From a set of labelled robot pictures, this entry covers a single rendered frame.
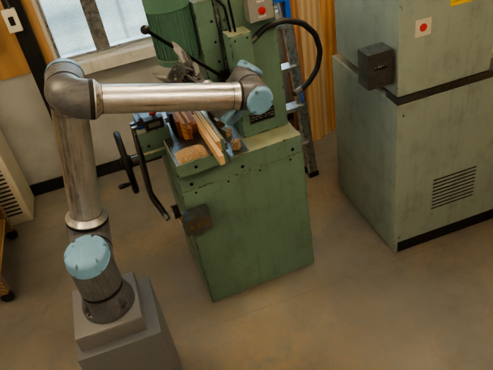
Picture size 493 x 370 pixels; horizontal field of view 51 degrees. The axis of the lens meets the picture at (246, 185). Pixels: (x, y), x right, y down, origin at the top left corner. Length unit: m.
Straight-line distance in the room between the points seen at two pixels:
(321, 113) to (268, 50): 1.56
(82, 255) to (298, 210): 1.13
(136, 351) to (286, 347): 0.78
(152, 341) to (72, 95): 0.92
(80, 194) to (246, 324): 1.13
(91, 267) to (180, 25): 0.96
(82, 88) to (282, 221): 1.32
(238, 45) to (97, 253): 0.93
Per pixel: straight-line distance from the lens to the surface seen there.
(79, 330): 1.97
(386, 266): 2.78
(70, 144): 1.73
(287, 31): 3.03
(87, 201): 1.85
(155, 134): 2.23
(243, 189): 2.32
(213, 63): 2.18
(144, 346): 1.98
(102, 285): 1.84
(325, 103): 3.69
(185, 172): 2.08
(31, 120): 3.68
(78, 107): 1.53
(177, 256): 3.00
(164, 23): 2.07
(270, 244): 2.58
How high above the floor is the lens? 2.01
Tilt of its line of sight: 36 degrees down
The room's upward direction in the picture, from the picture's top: 11 degrees counter-clockwise
